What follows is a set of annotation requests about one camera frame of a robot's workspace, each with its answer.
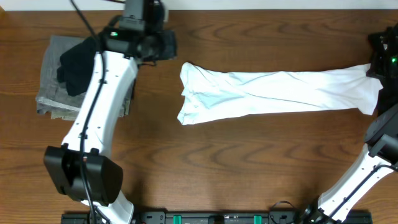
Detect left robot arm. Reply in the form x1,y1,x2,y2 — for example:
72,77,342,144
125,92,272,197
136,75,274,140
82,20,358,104
44,27,177,223

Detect folded black cloth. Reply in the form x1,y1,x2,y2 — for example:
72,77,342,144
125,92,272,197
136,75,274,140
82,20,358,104
57,37,97,96

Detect black garment at right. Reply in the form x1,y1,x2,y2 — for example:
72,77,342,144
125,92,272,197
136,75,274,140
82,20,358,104
376,25,397,114

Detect white t-shirt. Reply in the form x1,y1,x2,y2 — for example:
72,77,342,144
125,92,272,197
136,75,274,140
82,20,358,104
177,63,383,125

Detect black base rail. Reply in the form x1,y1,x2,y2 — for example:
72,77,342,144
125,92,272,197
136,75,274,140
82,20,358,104
60,210,373,224

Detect folded grey trousers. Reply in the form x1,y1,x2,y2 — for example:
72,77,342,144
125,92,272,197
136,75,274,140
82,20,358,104
35,34,134,121

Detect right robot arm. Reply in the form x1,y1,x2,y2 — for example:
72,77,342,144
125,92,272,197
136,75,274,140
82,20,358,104
301,27,397,223

